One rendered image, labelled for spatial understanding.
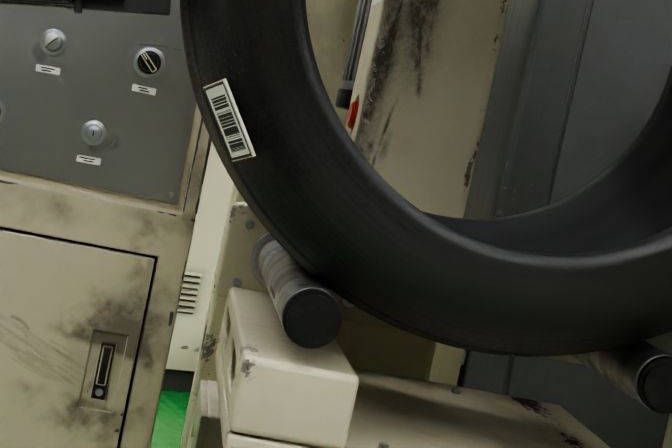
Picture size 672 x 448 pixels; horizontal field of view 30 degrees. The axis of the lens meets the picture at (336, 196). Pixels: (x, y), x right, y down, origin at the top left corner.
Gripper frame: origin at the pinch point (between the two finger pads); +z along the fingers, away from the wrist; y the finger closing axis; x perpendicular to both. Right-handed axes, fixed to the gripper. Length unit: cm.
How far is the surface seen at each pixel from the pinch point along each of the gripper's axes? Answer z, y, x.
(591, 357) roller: 40.9, 0.5, 28.0
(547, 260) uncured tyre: 32.5, -12.4, 18.5
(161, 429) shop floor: 2, 291, 111
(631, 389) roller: 41, -9, 29
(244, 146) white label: 9.6, -11.3, 11.4
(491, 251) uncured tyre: 28.2, -12.3, 18.0
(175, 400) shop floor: 6, 333, 111
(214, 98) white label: 7.3, -9.6, 8.0
